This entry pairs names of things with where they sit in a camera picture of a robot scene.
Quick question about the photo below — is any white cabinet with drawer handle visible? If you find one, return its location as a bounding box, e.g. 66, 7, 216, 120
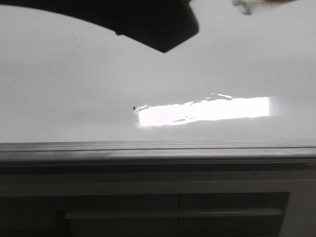
0, 163, 316, 237

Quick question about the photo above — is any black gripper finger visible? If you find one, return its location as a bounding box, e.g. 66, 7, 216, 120
0, 0, 199, 53

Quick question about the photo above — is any white whiteboard with aluminium frame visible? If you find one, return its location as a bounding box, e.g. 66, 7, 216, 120
0, 0, 316, 163

